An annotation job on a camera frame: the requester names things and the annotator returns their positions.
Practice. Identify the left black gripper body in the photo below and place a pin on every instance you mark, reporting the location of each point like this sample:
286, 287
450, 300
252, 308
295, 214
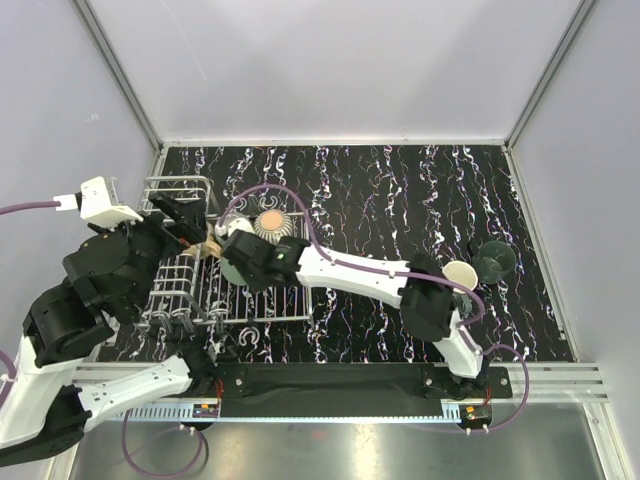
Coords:
184, 228

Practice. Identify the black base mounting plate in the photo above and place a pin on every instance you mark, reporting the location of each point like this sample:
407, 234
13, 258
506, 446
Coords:
242, 380

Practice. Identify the dark mug cream interior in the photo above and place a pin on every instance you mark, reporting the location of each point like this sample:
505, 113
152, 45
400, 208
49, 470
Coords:
464, 274

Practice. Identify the mint green mug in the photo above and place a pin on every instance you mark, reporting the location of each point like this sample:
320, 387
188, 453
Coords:
231, 273

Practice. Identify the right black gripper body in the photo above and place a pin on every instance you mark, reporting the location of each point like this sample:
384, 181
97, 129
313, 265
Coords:
254, 280

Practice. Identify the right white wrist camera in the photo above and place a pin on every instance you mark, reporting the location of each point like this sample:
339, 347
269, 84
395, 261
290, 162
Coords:
235, 226

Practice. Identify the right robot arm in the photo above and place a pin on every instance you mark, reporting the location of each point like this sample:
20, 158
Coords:
433, 308

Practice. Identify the tan ceramic mug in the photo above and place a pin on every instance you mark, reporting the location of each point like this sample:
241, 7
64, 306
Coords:
209, 248

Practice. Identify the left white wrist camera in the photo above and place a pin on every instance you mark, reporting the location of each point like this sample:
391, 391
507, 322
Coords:
98, 204

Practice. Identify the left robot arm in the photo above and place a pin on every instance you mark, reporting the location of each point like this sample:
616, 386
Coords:
111, 275

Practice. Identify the ribbed grey mug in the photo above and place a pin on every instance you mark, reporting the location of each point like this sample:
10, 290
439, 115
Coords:
273, 225

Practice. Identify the metal wire dish rack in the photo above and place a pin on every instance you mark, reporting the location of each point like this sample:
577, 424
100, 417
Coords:
190, 290

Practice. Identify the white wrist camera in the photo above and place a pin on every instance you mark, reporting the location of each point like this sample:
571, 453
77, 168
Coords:
235, 226
98, 204

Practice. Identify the white slotted cable duct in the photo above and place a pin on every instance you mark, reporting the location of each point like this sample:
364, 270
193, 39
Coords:
177, 412

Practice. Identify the dark green cup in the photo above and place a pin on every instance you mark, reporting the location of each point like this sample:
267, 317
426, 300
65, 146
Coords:
494, 261

